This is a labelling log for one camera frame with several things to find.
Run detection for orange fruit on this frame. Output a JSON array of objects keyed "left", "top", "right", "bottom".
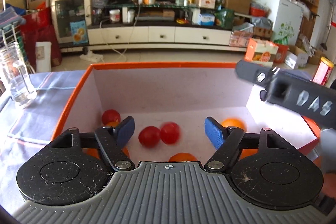
[
  {"left": 169, "top": 152, "right": 198, "bottom": 162},
  {"left": 105, "top": 121, "right": 120, "bottom": 127},
  {"left": 220, "top": 118, "right": 247, "bottom": 132}
]

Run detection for red tomato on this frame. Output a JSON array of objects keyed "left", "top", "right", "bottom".
[
  {"left": 101, "top": 109, "right": 121, "bottom": 125},
  {"left": 138, "top": 126, "right": 161, "bottom": 148},
  {"left": 160, "top": 122, "right": 181, "bottom": 145}
]

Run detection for red yellow cylindrical can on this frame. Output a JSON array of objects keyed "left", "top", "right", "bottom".
[{"left": 312, "top": 57, "right": 334, "bottom": 86}]

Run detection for orange cardboard box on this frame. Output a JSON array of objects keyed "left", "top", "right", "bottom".
[{"left": 54, "top": 62, "right": 320, "bottom": 162}]

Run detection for orange fruit carton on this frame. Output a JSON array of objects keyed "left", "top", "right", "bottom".
[{"left": 244, "top": 38, "right": 278, "bottom": 67}]

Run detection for blue plaid tablecloth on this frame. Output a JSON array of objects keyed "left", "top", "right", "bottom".
[{"left": 1, "top": 71, "right": 84, "bottom": 214}]

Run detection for white chest freezer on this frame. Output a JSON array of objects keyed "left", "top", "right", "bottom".
[{"left": 256, "top": 0, "right": 304, "bottom": 46}]

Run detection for white tv stand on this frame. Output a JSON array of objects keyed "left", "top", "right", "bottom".
[{"left": 56, "top": 26, "right": 246, "bottom": 52}]

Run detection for glass mug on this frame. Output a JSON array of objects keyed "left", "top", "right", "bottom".
[{"left": 1, "top": 42, "right": 37, "bottom": 107}]

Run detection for brown cardboard box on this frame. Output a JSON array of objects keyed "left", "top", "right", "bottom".
[{"left": 224, "top": 0, "right": 251, "bottom": 14}]

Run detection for red shopping bag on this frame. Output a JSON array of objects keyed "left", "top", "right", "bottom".
[{"left": 20, "top": 7, "right": 62, "bottom": 69}]

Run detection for white glass-door cabinet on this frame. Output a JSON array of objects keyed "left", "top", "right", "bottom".
[{"left": 50, "top": 0, "right": 92, "bottom": 48}]

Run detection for wire rack cart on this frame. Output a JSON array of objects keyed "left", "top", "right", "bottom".
[{"left": 1, "top": 0, "right": 35, "bottom": 73}]

